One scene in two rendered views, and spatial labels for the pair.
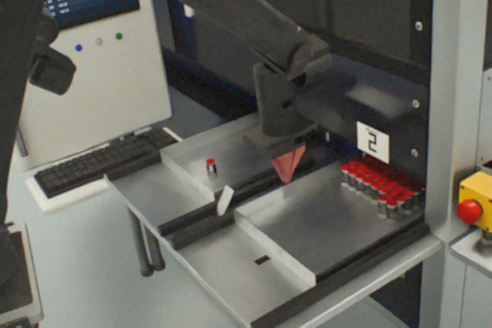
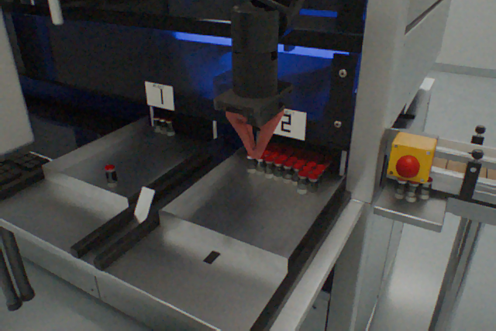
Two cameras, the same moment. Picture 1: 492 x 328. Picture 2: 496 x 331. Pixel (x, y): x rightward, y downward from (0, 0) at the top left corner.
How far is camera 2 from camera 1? 0.51 m
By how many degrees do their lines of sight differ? 27
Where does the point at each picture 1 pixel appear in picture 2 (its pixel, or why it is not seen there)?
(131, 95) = not seen: outside the picture
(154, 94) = (13, 117)
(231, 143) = (117, 152)
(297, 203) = (216, 194)
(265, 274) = (224, 272)
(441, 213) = (366, 177)
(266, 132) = (247, 94)
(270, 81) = (262, 22)
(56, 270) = not seen: outside the picture
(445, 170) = (373, 133)
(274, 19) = not seen: outside the picture
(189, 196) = (94, 208)
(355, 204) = (270, 186)
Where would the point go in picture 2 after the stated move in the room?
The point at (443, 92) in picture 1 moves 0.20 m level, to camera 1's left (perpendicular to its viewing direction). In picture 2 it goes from (377, 56) to (281, 72)
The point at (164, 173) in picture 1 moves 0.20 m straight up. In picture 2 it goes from (53, 191) to (29, 102)
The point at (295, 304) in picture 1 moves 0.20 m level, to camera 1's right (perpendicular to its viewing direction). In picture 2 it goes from (284, 297) to (383, 248)
